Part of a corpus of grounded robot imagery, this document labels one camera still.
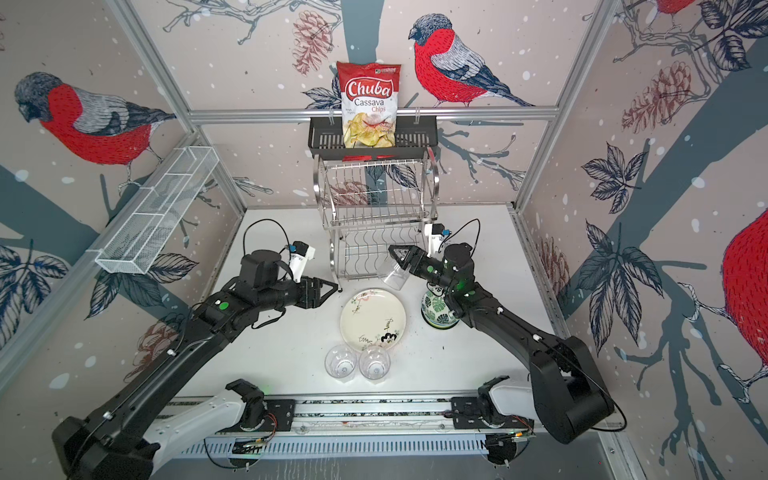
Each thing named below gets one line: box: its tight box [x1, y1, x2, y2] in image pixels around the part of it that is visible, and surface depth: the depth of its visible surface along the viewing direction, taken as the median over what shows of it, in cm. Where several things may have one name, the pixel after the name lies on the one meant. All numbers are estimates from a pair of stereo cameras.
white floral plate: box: [340, 288, 406, 350], surface depth 89 cm
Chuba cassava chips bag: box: [336, 61, 401, 149], surface depth 86 cm
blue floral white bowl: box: [421, 314, 460, 329], surface depth 87 cm
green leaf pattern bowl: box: [420, 292, 460, 329], surface depth 88 cm
